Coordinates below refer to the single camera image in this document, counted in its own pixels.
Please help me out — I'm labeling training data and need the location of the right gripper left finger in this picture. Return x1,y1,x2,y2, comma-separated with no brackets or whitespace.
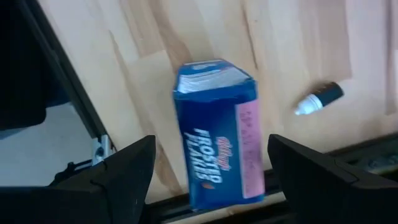
54,134,157,224

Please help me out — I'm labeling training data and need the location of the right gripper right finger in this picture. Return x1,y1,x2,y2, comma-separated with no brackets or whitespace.
267,134,398,224

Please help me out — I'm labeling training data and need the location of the blue cereal box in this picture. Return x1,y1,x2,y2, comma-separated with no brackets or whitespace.
172,58,266,211

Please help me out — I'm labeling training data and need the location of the small dark cap bottle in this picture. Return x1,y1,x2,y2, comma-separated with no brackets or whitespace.
294,81,345,116

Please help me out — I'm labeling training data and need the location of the black blurry object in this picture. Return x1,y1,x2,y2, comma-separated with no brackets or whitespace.
0,0,47,131

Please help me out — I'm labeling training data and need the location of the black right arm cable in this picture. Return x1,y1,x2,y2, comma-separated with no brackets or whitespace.
49,161,94,187

